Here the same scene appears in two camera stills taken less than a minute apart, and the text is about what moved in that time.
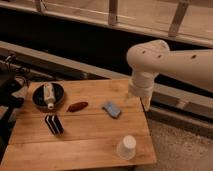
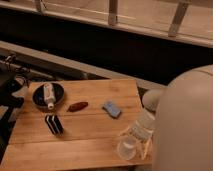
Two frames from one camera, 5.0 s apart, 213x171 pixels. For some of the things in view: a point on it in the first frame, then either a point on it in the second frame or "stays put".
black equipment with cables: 11,98 stays put
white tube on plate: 48,91 stays put
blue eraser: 111,110 stays put
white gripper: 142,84 -> 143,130
